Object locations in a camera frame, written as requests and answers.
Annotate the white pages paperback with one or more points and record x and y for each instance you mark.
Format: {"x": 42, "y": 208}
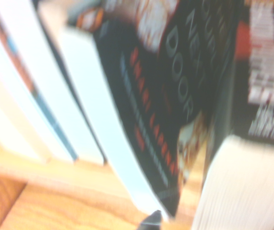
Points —
{"x": 31, "y": 107}

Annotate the thick red black paperback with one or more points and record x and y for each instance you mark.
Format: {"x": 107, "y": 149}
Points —
{"x": 242, "y": 187}

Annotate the thick cream pages book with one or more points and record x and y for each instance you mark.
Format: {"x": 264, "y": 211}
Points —
{"x": 7, "y": 119}

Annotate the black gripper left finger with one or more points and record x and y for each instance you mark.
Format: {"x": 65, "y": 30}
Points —
{"x": 152, "y": 220}

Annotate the wooden bookshelf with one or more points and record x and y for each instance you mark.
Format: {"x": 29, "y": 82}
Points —
{"x": 55, "y": 203}

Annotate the black Couple Next Door book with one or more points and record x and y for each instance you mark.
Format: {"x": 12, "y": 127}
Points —
{"x": 151, "y": 95}

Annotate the dark cover white paperback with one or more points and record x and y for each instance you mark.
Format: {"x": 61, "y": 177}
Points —
{"x": 55, "y": 83}

